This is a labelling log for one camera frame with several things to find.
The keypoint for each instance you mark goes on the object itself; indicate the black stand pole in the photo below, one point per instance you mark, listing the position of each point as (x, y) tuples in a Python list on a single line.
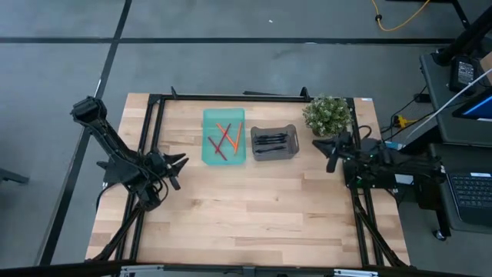
[(457, 48), (423, 140)]

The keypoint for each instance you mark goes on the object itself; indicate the black pen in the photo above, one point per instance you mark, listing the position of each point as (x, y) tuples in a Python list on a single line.
[(271, 135), (269, 141), (271, 149)]

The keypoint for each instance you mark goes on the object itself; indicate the black power adapter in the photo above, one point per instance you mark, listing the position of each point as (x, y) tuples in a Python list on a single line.
[(465, 73)]

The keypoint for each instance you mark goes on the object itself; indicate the grey chair leg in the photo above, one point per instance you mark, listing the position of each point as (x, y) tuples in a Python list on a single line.
[(11, 176)]

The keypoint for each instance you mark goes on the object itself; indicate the teal translucent plastic bin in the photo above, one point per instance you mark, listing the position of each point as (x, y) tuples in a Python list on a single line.
[(211, 115)]

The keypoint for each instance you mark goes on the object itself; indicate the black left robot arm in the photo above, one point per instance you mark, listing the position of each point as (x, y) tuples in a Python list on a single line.
[(104, 134)]

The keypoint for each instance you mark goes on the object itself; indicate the yellow power plug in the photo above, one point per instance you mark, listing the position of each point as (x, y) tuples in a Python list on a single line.
[(400, 122)]

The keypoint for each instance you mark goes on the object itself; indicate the silver beam bracket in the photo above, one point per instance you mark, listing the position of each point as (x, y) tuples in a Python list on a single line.
[(355, 273), (142, 270)]

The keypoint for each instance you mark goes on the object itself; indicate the blue-screen tablet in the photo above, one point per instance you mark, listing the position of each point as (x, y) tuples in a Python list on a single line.
[(478, 109)]

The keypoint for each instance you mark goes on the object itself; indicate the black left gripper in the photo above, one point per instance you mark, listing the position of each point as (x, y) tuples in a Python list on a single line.
[(161, 165)]

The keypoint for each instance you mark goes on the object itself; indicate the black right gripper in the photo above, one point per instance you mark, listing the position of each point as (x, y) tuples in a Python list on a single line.
[(342, 144)]

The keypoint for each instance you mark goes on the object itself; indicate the black power brick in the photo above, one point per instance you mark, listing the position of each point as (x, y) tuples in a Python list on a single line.
[(422, 97)]

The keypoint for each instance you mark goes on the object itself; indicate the black gantry beam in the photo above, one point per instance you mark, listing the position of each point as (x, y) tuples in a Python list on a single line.
[(57, 269)]

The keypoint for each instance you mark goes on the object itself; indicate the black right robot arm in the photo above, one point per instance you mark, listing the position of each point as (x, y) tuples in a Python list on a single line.
[(403, 165)]

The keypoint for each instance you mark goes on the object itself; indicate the black aluminium table frame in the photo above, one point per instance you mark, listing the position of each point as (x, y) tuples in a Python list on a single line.
[(246, 98)]

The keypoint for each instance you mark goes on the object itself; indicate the black caster wheel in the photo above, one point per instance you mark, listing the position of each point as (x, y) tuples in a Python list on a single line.
[(440, 235)]

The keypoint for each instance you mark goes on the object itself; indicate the black side cart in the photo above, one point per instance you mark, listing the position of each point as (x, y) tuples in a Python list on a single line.
[(438, 115)]

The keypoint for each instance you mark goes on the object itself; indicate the green potted plant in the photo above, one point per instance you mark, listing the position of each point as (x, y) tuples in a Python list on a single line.
[(326, 115)]

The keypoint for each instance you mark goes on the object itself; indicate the white paper box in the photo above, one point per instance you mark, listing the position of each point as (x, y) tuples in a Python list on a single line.
[(405, 179)]

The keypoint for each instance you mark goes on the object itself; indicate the grey translucent plastic bin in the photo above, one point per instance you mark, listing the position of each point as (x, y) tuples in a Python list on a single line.
[(294, 146)]

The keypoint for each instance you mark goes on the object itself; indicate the red pencil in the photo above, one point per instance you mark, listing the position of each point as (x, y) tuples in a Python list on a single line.
[(213, 143), (227, 129)]

